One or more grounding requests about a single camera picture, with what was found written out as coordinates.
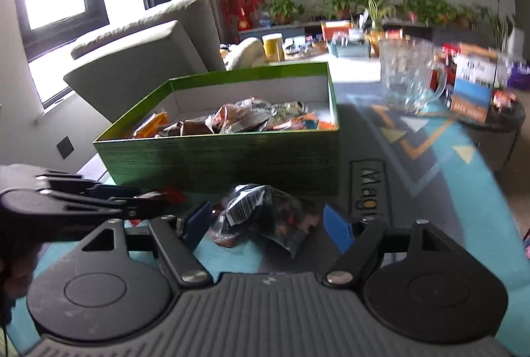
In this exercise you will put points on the orange tissue box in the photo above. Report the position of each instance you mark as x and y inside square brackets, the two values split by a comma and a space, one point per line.
[335, 28]

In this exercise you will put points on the spider plant in vase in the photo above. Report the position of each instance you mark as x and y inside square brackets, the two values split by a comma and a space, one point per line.
[374, 11]

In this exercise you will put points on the purple gift bag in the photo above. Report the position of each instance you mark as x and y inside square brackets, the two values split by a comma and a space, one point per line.
[519, 75]

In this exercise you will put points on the grey storage tray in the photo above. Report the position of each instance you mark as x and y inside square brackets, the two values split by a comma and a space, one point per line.
[348, 48]

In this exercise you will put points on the dark round side table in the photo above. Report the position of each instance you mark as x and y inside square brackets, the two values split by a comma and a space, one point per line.
[492, 141]

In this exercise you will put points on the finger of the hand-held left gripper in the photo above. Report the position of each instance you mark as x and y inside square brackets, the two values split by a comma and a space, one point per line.
[116, 191]
[132, 208]

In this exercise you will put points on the row of potted plants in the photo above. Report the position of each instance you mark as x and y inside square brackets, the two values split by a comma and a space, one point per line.
[283, 7]

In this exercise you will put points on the dark clear-window snack packet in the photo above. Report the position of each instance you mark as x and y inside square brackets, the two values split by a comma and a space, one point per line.
[269, 216]

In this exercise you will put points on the tall leafy floor plant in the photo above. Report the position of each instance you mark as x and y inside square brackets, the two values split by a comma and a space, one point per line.
[501, 21]

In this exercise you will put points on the red flower arrangement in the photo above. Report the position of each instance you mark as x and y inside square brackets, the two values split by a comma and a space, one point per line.
[240, 5]

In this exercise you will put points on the blue and brown printed box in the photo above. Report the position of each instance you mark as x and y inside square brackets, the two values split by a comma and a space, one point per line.
[472, 88]

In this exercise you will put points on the pile of assorted snack packets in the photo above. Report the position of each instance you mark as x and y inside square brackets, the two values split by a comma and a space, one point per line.
[244, 117]

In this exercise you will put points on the orange cracker packet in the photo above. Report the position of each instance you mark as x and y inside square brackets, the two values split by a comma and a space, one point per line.
[151, 125]

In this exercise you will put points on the red snack packet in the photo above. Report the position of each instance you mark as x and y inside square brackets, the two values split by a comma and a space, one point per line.
[169, 193]

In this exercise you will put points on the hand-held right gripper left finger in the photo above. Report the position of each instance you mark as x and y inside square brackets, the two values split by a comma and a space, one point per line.
[196, 226]

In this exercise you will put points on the woven basket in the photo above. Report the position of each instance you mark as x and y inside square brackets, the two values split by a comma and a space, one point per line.
[374, 40]

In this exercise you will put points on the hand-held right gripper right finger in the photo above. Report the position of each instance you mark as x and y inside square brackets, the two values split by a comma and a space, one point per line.
[337, 228]

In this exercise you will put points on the white round table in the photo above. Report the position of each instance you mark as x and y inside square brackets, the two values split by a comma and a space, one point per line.
[356, 69]

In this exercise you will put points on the green cardboard box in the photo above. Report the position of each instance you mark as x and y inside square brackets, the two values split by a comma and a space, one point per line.
[227, 166]

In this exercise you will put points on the clear glass mug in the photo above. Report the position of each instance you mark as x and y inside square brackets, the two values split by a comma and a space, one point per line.
[408, 75]

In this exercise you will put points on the low television cabinet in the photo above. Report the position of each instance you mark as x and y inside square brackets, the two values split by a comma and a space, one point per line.
[298, 30]

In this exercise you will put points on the grey armchair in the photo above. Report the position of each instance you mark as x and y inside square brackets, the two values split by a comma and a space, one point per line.
[140, 63]

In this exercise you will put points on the yellow canister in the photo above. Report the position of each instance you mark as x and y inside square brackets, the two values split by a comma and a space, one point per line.
[273, 48]

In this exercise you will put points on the white air purifier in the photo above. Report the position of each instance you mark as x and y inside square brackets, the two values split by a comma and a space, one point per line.
[516, 40]

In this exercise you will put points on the dark wall outlet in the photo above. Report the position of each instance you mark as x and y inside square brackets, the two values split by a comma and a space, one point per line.
[65, 147]

